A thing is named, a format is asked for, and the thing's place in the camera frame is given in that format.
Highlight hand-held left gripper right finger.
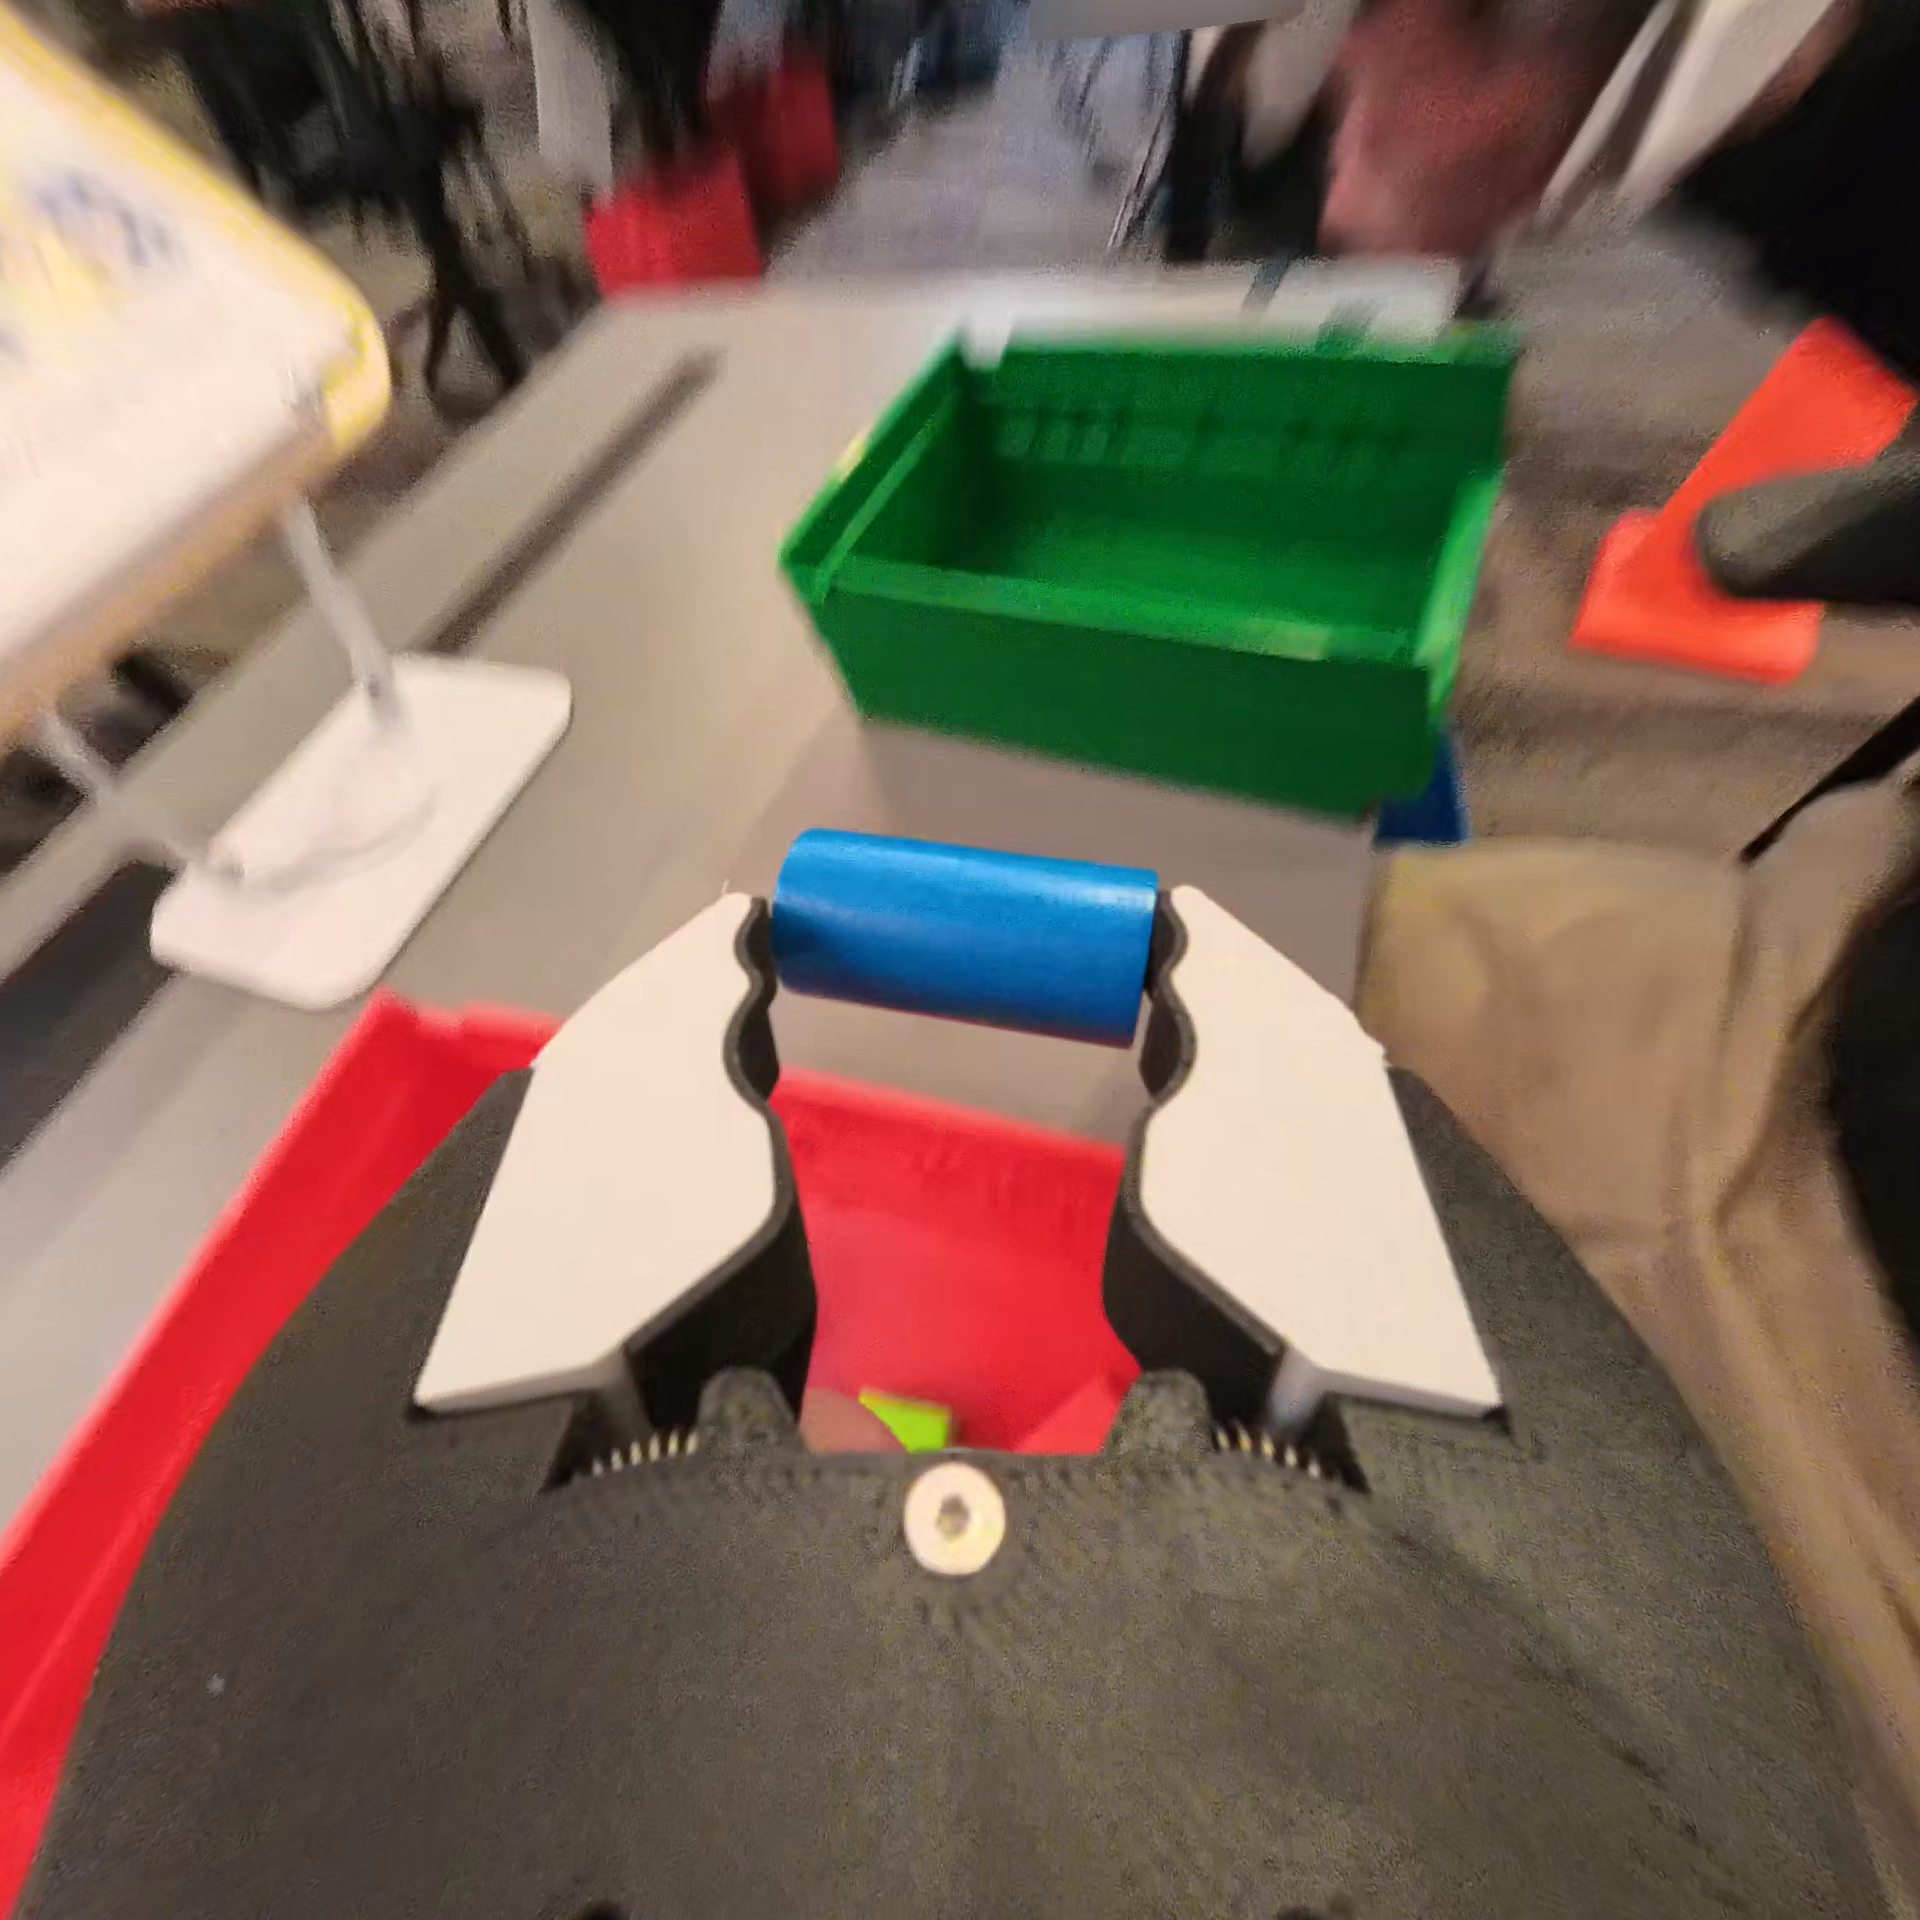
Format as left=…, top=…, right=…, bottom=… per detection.
left=1103, top=884, right=1507, bottom=1466

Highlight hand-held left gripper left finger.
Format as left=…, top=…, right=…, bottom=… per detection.
left=411, top=891, right=818, bottom=1479

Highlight red plastic bin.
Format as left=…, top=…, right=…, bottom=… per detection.
left=0, top=989, right=1144, bottom=1853

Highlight blue wooden cylinder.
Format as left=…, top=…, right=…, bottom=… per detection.
left=773, top=828, right=1162, bottom=1050

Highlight green plastic bin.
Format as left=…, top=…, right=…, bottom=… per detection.
left=780, top=323, right=1525, bottom=818

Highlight person's beige trousers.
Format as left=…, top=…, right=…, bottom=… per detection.
left=1357, top=779, right=1920, bottom=1818

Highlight small blue item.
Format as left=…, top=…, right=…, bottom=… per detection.
left=1372, top=732, right=1471, bottom=845

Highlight white document stand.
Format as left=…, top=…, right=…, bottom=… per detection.
left=29, top=503, right=576, bottom=1010

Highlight orange floor mat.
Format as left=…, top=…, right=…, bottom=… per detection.
left=1572, top=318, right=1920, bottom=689

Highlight printed instruction sheet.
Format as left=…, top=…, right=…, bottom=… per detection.
left=0, top=46, right=355, bottom=677

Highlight red storage bin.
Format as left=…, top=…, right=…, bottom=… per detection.
left=586, top=151, right=770, bottom=298

